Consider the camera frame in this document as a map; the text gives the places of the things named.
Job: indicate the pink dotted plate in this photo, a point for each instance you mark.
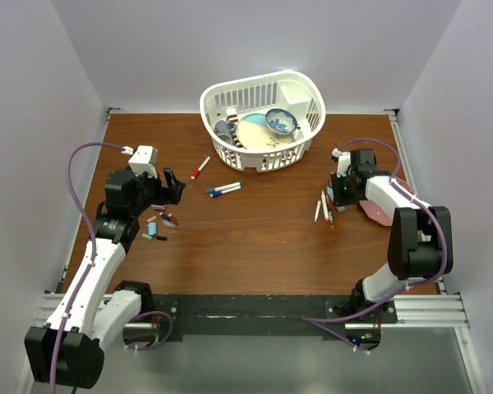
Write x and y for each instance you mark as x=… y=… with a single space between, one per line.
x=383 y=196

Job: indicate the blue patterned bowl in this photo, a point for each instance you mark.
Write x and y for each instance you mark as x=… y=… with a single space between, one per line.
x=280 y=121

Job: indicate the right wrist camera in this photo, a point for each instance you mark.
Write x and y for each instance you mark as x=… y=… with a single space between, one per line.
x=343 y=160

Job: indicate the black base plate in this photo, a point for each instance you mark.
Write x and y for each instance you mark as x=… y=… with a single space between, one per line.
x=253 y=315

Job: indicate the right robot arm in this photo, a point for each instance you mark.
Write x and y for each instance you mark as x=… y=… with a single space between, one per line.
x=420 y=248

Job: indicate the thin red pen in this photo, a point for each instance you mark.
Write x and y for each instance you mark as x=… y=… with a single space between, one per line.
x=330 y=212

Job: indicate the grey mug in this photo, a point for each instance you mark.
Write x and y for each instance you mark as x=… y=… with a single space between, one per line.
x=225 y=131

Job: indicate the striped cup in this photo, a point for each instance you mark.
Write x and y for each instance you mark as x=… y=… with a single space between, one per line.
x=232 y=119

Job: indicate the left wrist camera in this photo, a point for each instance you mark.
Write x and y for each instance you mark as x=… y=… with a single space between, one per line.
x=143 y=161

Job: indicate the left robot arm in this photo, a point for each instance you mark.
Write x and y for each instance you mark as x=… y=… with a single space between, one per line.
x=70 y=348

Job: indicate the blue marker pen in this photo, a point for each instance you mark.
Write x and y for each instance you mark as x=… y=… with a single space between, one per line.
x=224 y=192

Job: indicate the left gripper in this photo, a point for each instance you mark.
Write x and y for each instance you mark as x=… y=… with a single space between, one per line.
x=166 y=195

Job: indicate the aluminium frame rail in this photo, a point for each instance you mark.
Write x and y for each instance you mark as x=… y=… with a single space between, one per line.
x=430 y=311

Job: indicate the white grey pen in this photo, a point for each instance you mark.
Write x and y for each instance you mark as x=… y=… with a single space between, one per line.
x=317 y=211

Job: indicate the white plastic basket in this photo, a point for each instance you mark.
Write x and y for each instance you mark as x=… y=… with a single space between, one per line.
x=289 y=90

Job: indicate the red marker pen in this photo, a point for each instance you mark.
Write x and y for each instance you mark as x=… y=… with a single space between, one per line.
x=198 y=171

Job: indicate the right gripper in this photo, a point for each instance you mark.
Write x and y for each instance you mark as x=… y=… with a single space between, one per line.
x=339 y=199

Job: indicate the green marker pen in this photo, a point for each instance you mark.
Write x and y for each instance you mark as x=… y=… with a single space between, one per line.
x=225 y=187

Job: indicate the cream and blue plate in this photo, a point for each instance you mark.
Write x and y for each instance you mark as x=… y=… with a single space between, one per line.
x=253 y=133

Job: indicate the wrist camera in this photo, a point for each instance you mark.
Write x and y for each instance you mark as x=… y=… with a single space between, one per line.
x=143 y=161
x=343 y=160

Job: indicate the blue highlighter cap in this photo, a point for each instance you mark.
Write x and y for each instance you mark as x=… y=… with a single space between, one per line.
x=152 y=228

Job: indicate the blue highlighter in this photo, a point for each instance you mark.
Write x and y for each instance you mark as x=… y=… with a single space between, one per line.
x=330 y=193

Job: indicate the clear red pen cap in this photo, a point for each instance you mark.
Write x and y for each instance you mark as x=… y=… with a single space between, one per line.
x=169 y=224

